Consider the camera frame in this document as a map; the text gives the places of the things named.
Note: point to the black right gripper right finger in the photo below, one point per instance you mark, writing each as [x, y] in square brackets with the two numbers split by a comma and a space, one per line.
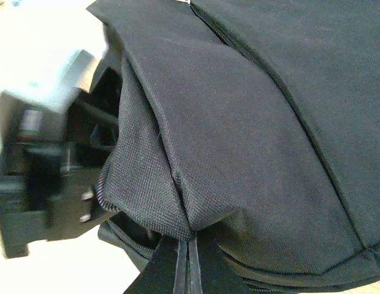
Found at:
[208, 270]

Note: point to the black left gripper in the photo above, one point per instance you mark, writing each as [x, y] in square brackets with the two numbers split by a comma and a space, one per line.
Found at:
[50, 164]

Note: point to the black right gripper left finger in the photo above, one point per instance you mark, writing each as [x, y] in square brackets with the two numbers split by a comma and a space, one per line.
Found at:
[166, 273]

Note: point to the black student backpack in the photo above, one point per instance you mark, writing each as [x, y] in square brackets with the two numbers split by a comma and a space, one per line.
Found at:
[255, 124]

